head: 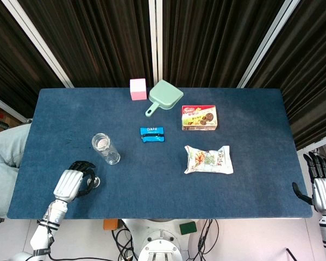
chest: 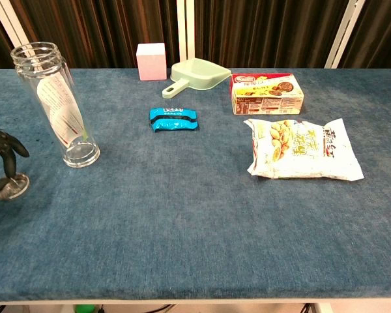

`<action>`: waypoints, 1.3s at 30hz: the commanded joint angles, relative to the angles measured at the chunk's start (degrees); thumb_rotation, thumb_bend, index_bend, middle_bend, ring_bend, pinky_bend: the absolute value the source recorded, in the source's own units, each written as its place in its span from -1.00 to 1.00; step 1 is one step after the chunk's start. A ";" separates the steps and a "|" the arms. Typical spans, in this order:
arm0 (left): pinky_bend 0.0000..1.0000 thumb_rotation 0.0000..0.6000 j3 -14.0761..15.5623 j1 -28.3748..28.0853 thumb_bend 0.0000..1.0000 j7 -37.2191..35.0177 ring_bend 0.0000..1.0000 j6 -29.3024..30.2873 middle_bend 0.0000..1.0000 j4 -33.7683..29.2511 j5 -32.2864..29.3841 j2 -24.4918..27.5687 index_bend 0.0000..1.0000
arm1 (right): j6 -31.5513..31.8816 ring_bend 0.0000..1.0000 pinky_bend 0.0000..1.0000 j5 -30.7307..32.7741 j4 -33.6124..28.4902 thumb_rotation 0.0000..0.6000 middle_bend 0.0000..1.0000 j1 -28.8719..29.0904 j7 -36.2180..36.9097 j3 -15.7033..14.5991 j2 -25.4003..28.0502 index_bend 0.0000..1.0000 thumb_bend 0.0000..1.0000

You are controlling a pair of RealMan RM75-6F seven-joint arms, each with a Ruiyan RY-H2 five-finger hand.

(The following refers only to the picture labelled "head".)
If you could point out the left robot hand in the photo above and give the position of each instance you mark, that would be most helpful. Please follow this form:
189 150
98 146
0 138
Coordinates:
68 182

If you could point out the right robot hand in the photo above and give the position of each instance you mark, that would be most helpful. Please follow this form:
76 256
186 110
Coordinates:
322 187

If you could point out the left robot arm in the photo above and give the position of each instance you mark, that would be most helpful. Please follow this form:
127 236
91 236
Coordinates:
43 231

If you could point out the clear plastic cup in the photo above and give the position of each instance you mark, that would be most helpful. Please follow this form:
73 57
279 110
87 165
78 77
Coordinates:
106 149

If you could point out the light blue cloth cover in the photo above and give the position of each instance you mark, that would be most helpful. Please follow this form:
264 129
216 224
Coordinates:
5 168

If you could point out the blue table mat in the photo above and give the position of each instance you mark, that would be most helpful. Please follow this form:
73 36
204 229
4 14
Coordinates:
163 168

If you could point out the blue snack packet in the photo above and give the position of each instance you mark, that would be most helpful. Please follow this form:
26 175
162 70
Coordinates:
152 134

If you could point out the white robot torso base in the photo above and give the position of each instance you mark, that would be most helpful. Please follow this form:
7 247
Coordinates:
161 242

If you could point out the pink cube box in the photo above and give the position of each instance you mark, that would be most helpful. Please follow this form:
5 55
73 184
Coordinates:
138 89

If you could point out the white snack bag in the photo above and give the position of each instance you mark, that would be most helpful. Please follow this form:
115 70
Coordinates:
208 160

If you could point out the mint green dustpan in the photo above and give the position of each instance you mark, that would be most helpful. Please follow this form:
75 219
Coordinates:
163 96

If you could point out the red biscuit box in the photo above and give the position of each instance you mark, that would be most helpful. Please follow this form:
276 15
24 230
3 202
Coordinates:
199 117

